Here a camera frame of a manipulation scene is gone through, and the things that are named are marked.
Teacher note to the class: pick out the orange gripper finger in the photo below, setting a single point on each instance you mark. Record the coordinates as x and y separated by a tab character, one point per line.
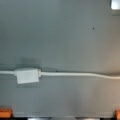
6	112

